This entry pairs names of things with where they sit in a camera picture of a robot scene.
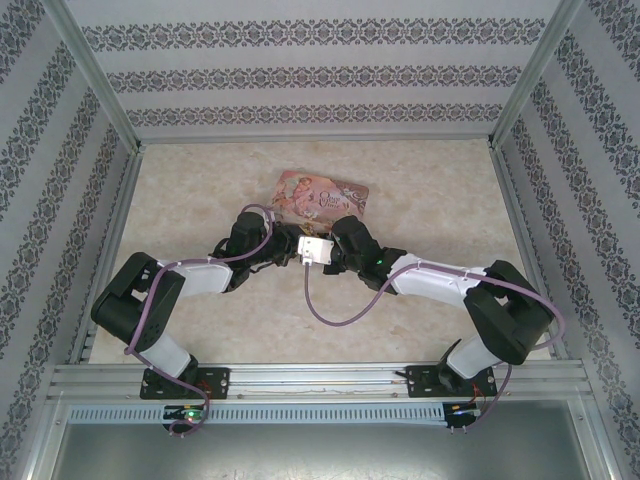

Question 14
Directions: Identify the aluminium frame post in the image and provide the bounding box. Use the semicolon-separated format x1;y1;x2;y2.
489;0;589;146
52;0;144;151

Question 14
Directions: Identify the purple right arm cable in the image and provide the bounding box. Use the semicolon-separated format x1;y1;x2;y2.
303;263;561;431

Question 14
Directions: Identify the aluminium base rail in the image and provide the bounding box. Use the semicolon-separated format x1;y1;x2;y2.
47;362;586;401

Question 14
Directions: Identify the slotted grey cable duct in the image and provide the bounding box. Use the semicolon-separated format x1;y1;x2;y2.
67;402;481;426

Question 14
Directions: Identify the pink fairy-tale book box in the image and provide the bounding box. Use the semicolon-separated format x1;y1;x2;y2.
269;169;371;234

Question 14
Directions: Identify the small circuit board green light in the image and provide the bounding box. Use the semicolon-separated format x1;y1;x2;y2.
164;405;209;421

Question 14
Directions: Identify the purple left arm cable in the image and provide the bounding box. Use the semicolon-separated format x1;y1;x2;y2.
122;203;277;437

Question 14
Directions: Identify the grey metal sheet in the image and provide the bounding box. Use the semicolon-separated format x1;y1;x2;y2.
49;423;614;480

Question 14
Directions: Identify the aluminium table side rail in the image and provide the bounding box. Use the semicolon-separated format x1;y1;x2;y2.
69;142;147;366
487;139;571;361

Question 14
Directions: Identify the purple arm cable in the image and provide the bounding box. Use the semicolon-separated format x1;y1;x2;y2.
303;263;561;431
122;203;277;437

